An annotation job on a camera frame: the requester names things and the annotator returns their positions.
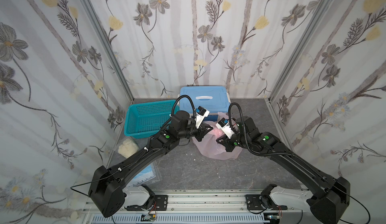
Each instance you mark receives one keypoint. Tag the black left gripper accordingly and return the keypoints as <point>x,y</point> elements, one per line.
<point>199,130</point>

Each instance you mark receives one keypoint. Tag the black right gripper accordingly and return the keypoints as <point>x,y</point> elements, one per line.
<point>227,141</point>

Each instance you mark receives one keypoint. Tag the pink plastic bag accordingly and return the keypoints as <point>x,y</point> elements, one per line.
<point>208,147</point>

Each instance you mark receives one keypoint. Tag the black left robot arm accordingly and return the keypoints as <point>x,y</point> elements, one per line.
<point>106,187</point>

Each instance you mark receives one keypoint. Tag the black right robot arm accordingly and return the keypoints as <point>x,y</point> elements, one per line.
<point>326,197</point>

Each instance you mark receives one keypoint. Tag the bag of white contents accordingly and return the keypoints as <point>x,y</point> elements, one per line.
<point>128,147</point>

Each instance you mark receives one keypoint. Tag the blue lidded storage box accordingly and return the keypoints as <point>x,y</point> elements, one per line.
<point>213,98</point>

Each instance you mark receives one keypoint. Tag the teal plastic basket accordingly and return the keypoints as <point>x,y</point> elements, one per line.
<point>145,119</point>

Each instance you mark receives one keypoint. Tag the packet of blue face masks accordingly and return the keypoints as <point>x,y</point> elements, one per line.
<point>147,176</point>

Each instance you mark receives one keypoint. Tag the small green circuit board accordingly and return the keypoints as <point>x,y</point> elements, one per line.
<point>148,218</point>

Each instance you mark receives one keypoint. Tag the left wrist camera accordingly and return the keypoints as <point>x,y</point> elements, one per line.
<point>201,114</point>

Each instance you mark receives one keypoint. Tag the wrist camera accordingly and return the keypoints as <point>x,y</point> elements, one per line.
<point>226,127</point>
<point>201,114</point>

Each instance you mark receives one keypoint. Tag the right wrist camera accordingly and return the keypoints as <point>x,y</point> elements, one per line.
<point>226,127</point>

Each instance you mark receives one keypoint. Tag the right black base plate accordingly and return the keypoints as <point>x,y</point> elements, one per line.
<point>255,203</point>

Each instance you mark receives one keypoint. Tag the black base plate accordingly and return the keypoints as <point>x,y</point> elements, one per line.
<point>154,203</point>
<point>255,203</point>

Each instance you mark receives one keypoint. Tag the aluminium mounting rail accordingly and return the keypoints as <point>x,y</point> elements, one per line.
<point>207,202</point>

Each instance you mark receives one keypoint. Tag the white slotted cable duct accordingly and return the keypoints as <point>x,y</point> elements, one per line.
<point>213,218</point>

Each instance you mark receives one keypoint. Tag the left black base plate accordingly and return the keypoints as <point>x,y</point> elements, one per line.
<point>154,203</point>

